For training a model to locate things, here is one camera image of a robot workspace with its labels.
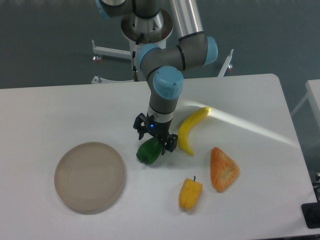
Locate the yellow banana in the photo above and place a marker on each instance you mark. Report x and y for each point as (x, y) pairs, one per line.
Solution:
(191, 121)

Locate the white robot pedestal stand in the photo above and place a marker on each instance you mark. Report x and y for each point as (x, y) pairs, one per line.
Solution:
(112, 52)

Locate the white side table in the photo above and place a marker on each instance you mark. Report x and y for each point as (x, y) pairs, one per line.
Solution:
(312, 95)

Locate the black device at table edge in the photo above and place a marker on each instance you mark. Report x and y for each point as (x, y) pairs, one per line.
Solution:
(311, 214)

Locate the orange triangular bread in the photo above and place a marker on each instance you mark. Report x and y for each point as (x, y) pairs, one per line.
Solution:
(224, 171)

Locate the yellow bell pepper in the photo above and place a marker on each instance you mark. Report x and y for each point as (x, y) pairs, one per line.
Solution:
(189, 193)

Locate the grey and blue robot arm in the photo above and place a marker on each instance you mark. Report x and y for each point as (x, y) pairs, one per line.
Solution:
(165, 89)

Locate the green bell pepper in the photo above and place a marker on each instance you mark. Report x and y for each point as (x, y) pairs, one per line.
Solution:
(149, 151)

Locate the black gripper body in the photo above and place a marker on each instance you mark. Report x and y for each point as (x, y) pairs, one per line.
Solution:
(159, 130)

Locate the beige round plate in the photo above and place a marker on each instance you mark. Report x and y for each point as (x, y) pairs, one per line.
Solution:
(90, 177)

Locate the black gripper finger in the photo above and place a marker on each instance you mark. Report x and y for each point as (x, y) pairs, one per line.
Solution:
(139, 125)
(169, 143)

